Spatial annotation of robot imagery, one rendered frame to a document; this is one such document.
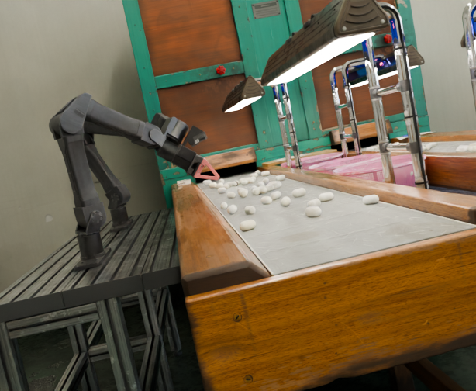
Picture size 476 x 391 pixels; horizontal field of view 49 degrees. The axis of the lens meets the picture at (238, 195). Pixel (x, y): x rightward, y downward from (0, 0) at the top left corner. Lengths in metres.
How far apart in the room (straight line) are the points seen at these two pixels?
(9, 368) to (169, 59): 1.63
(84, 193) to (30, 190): 1.96
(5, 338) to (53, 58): 2.34
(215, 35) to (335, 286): 1.98
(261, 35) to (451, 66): 1.53
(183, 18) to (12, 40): 1.28
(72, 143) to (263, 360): 0.93
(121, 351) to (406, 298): 0.72
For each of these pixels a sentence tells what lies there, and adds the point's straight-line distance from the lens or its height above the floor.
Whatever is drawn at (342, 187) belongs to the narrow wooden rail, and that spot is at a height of 0.75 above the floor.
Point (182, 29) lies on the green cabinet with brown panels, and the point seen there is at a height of 1.46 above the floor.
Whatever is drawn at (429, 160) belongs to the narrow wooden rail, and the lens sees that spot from 1.61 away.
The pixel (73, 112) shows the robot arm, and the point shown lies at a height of 1.07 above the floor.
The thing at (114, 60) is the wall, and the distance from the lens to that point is 3.35.
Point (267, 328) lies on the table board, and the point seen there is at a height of 0.68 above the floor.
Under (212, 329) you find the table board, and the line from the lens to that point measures 0.70.
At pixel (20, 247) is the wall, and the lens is 3.50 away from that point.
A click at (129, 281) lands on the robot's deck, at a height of 0.66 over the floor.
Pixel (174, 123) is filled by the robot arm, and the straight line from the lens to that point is 1.65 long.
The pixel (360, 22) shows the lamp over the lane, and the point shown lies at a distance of 0.81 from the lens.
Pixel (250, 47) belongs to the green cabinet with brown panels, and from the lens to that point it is 2.56.
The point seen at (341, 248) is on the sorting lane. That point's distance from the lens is 0.78.
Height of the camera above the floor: 0.93
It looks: 6 degrees down
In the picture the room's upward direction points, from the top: 11 degrees counter-clockwise
